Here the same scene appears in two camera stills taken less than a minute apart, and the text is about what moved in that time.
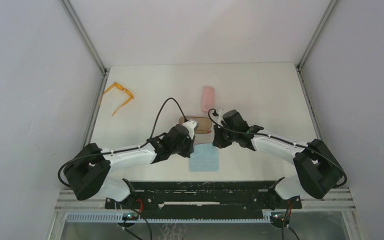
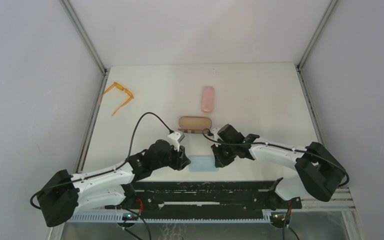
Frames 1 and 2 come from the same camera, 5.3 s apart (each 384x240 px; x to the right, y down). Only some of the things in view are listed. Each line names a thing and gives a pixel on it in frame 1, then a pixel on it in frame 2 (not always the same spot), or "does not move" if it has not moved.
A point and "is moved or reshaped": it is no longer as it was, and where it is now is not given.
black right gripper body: [217, 137] to [218, 156]
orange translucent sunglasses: [122, 88] does not move
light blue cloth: [205, 158] is moved or reshaped
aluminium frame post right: [316, 35] does not move
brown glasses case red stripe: [204, 126] does not move
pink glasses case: [208, 98] does not move
